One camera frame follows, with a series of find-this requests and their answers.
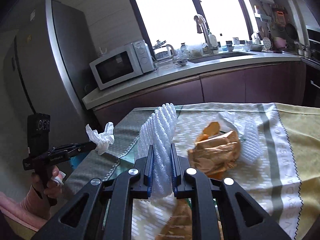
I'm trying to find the white tissue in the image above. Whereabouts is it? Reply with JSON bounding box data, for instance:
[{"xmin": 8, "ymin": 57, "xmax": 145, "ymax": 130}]
[{"xmin": 86, "ymin": 122, "xmax": 115, "ymax": 155}]

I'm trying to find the glass electric kettle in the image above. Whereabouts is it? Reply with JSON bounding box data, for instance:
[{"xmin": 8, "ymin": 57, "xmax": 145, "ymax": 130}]
[{"xmin": 152, "ymin": 40, "xmax": 176, "ymax": 61}]

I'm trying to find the white microwave oven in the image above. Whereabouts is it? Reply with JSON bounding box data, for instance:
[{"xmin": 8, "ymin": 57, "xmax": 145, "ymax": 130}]
[{"xmin": 89, "ymin": 40, "xmax": 154, "ymax": 90}]

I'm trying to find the teal plastic trash bin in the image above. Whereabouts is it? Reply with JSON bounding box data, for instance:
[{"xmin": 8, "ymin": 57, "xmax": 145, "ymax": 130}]
[{"xmin": 69, "ymin": 152, "xmax": 88, "ymax": 170}]

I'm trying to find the pink sleeve left forearm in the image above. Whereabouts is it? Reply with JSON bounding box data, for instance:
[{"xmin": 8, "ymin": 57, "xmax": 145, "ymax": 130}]
[{"xmin": 1, "ymin": 186, "xmax": 51, "ymax": 231}]

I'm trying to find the large kitchen window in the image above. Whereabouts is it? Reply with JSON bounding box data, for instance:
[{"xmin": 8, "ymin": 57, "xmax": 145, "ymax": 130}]
[{"xmin": 129, "ymin": 0, "xmax": 254, "ymax": 48}]

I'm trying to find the white foam fruit net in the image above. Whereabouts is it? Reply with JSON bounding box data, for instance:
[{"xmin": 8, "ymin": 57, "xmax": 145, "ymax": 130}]
[{"xmin": 135, "ymin": 103, "xmax": 177, "ymax": 199}]

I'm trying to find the kitchen faucet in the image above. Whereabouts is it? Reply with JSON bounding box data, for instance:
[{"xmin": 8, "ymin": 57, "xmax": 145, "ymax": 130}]
[{"xmin": 194, "ymin": 14, "xmax": 214, "ymax": 55}]

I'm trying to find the brown paper bag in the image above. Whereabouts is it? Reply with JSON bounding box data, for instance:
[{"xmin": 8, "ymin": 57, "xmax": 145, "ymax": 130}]
[{"xmin": 188, "ymin": 131, "xmax": 241, "ymax": 180}]

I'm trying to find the orange peel piece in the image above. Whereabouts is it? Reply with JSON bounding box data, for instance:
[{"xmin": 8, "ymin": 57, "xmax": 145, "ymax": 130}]
[{"xmin": 202, "ymin": 121, "xmax": 220, "ymax": 137}]

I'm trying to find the black built-in oven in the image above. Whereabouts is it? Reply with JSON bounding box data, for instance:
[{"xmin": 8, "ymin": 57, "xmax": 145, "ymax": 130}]
[{"xmin": 303, "ymin": 25, "xmax": 320, "ymax": 108}]

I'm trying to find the pink pot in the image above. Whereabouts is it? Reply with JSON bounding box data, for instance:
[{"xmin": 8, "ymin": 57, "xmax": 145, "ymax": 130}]
[{"xmin": 273, "ymin": 36, "xmax": 286, "ymax": 49}]

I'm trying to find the white soap bottle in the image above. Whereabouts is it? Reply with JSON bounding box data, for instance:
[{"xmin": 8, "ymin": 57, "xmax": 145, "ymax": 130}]
[{"xmin": 208, "ymin": 32, "xmax": 219, "ymax": 47}]

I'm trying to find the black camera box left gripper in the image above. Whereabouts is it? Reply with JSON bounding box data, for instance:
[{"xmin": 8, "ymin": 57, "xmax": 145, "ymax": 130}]
[{"xmin": 27, "ymin": 113, "xmax": 50, "ymax": 159}]

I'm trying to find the black frying pan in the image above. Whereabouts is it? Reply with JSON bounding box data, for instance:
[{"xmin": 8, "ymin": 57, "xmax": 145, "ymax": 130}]
[{"xmin": 285, "ymin": 23, "xmax": 298, "ymax": 41}]

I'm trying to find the silver refrigerator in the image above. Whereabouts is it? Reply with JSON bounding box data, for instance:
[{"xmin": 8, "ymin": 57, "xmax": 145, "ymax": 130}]
[{"xmin": 3, "ymin": 0, "xmax": 97, "ymax": 147}]

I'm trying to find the white paper napkin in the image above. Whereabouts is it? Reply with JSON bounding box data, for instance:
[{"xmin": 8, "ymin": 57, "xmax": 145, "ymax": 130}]
[{"xmin": 215, "ymin": 112, "xmax": 263, "ymax": 165}]

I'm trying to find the person's left hand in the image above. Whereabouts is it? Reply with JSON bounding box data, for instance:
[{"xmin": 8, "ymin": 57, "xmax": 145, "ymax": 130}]
[{"xmin": 31, "ymin": 166, "xmax": 64, "ymax": 199}]

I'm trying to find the small blue white bowl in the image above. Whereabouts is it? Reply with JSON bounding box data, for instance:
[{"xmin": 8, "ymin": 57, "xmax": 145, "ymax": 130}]
[{"xmin": 176, "ymin": 58, "xmax": 188, "ymax": 66}]

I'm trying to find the kitchen counter with cabinets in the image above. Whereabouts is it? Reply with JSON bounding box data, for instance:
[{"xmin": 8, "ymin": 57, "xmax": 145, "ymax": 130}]
[{"xmin": 82, "ymin": 53, "xmax": 306, "ymax": 125}]

